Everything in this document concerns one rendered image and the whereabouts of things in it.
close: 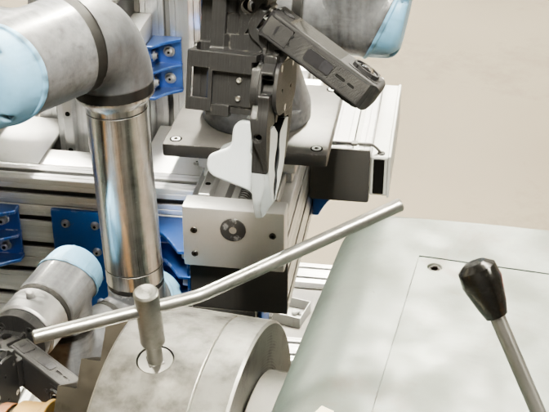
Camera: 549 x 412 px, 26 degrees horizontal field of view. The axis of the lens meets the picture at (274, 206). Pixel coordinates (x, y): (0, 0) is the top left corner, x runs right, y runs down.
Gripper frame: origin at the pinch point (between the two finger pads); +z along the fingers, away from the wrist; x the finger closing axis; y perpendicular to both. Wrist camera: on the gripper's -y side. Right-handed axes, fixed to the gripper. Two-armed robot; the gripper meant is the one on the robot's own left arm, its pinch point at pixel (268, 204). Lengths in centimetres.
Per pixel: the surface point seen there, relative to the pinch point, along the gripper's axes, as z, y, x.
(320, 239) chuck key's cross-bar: 1.6, -5.6, 3.2
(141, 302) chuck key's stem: 6.8, 7.7, 11.0
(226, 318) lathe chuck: 12.5, 3.9, -2.2
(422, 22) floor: 34, 40, -416
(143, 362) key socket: 14.2, 8.9, 6.9
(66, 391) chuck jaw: 22.1, 19.4, -0.3
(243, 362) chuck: 13.3, 0.0, 5.1
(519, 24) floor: 32, -1, -425
